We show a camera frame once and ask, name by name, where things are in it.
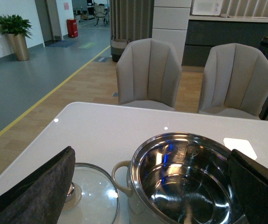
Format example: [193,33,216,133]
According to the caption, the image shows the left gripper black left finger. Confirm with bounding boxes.
[0,147,76,224]

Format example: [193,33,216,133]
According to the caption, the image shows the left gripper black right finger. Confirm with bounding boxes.
[227,149,268,224]

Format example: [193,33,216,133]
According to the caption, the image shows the glass pot lid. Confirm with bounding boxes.
[58,163,119,224]

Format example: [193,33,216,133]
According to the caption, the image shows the grey electric cooking pot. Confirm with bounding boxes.
[113,132,247,224]

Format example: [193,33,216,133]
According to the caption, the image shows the beige chair on right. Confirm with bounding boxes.
[197,43,268,119]

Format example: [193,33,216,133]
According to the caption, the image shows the beige chair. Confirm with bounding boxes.
[197,43,268,119]
[116,38,182,111]

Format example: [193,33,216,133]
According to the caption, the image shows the blue floor mat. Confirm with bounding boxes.
[48,40,76,48]

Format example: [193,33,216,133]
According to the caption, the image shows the beige chair on left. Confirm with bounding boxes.
[116,38,182,111]

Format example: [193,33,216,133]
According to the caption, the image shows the dark kitchen counter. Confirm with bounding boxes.
[182,16,268,67]

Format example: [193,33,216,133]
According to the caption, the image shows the green potted plant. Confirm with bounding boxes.
[0,14,32,61]

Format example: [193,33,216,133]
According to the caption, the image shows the woven basket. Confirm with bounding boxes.
[110,35,131,63]

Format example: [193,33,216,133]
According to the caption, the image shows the red floor box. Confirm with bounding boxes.
[66,19,78,38]

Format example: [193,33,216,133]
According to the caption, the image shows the white microwave oven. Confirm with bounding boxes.
[191,0,224,16]

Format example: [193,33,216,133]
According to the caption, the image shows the white pillar cabinet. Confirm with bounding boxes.
[151,0,192,63]

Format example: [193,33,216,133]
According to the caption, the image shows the grey office chair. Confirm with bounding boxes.
[95,5,108,26]

